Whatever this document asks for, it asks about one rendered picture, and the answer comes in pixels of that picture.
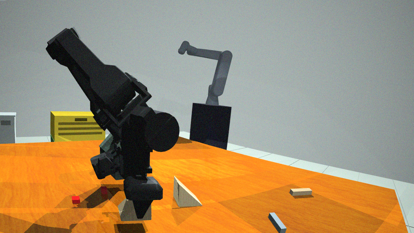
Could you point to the cream triangular block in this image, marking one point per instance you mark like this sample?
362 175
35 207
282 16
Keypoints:
183 196

